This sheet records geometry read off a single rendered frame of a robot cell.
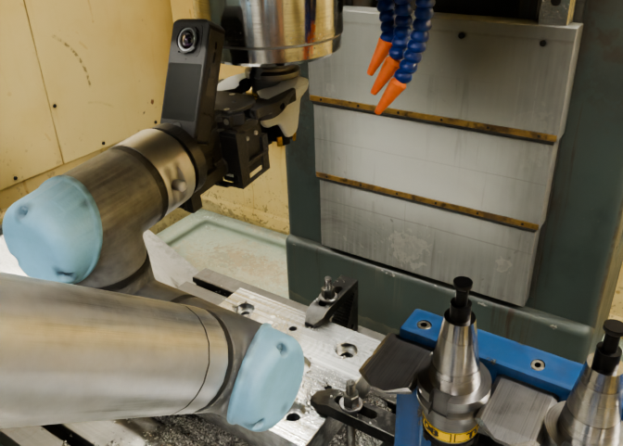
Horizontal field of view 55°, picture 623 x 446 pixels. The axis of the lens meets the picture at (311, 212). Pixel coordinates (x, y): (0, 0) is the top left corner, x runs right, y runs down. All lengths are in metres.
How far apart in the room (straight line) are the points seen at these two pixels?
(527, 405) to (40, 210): 0.41
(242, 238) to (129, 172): 1.54
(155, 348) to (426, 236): 0.90
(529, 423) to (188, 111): 0.40
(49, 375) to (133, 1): 1.63
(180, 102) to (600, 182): 0.74
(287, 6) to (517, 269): 0.73
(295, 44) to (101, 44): 1.24
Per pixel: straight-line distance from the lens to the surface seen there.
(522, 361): 0.58
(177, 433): 0.97
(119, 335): 0.35
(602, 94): 1.06
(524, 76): 1.03
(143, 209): 0.50
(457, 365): 0.52
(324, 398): 0.84
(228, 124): 0.59
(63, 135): 1.77
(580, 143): 1.09
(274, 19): 0.61
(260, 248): 1.98
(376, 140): 1.17
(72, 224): 0.47
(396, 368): 0.57
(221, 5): 0.62
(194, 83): 0.57
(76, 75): 1.77
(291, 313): 1.01
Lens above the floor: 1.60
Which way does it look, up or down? 28 degrees down
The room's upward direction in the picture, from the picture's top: 2 degrees counter-clockwise
